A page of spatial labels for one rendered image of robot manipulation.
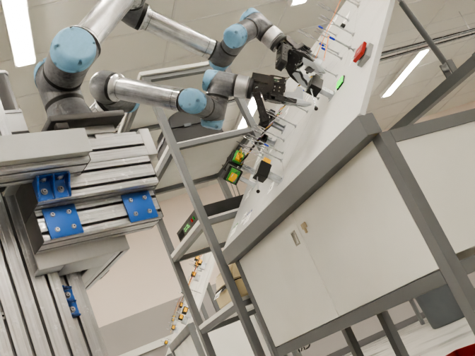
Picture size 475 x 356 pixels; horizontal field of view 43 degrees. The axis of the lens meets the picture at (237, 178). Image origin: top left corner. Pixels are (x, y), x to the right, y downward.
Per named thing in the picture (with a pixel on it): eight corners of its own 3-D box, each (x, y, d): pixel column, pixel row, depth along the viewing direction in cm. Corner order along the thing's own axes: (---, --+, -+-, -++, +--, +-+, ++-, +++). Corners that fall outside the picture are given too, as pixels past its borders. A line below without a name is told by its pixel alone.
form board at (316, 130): (226, 251, 269) (223, 250, 269) (287, 86, 322) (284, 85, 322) (365, 116, 170) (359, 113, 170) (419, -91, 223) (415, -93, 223)
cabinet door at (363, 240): (437, 269, 161) (370, 140, 172) (337, 317, 207) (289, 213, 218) (443, 266, 162) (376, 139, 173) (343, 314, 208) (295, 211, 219)
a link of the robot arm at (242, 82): (232, 95, 199) (235, 98, 207) (246, 97, 198) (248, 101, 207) (237, 72, 199) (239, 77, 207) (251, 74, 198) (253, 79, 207)
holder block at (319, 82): (315, 97, 208) (305, 92, 207) (317, 88, 212) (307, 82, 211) (321, 89, 205) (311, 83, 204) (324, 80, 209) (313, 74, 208)
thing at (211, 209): (200, 220, 283) (195, 207, 285) (180, 245, 312) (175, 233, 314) (259, 202, 298) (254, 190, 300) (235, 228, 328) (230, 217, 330)
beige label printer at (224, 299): (237, 299, 273) (220, 259, 279) (220, 311, 291) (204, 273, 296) (290, 280, 289) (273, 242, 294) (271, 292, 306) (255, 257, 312)
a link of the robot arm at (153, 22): (96, 22, 207) (224, 80, 223) (106, 0, 198) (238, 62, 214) (104, -1, 213) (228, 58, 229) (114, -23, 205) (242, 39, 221)
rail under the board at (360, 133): (367, 135, 167) (357, 115, 169) (227, 265, 266) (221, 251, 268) (382, 131, 170) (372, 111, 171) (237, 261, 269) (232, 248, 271)
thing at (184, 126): (172, 146, 296) (158, 112, 302) (160, 167, 316) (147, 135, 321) (225, 135, 311) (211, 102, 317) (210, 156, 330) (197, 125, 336)
